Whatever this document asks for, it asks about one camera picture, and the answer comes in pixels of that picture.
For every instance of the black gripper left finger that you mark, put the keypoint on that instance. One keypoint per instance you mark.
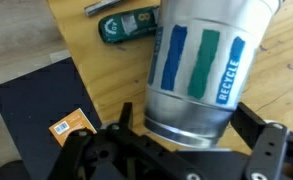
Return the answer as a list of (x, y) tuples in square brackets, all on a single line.
[(126, 116)]

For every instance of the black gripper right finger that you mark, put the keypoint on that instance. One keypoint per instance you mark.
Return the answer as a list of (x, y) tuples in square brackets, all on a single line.
[(247, 124)]

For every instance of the silver spoon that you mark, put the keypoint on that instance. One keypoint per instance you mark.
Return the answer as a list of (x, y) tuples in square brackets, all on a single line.
[(99, 6)]

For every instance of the wooden table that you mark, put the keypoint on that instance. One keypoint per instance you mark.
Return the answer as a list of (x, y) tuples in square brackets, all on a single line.
[(115, 75)]

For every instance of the orange card with barcode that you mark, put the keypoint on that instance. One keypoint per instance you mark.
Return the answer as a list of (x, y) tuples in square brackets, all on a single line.
[(74, 121)]

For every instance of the green toy car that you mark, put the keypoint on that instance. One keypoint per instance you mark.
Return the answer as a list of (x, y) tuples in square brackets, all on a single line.
[(129, 25)]

